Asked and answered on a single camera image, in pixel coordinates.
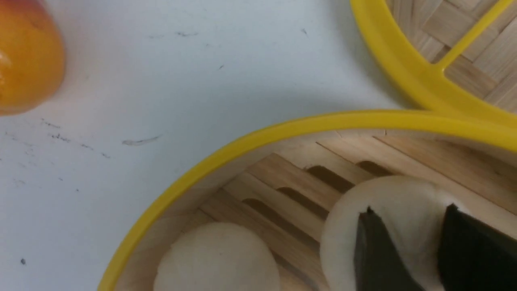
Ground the bamboo steamer tray yellow rim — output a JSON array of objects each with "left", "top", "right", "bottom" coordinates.
[{"left": 98, "top": 110, "right": 516, "bottom": 291}]

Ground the woven bamboo steamer lid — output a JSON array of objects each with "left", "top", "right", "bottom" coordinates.
[{"left": 350, "top": 0, "right": 517, "bottom": 128}]

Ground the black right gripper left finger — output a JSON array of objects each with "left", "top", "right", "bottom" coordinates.
[{"left": 354, "top": 207, "right": 424, "bottom": 291}]

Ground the orange toy tangerine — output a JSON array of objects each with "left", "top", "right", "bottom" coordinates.
[{"left": 0, "top": 0, "right": 66, "bottom": 116}]

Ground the white bun front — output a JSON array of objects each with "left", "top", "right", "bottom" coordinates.
[{"left": 319, "top": 176, "right": 470, "bottom": 291}]

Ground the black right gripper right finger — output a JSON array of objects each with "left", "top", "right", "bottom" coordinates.
[{"left": 438, "top": 204, "right": 517, "bottom": 291}]

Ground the white bun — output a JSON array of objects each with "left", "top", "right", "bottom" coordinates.
[
  {"left": 153, "top": 222, "right": 281, "bottom": 291},
  {"left": 319, "top": 176, "right": 470, "bottom": 291}
]

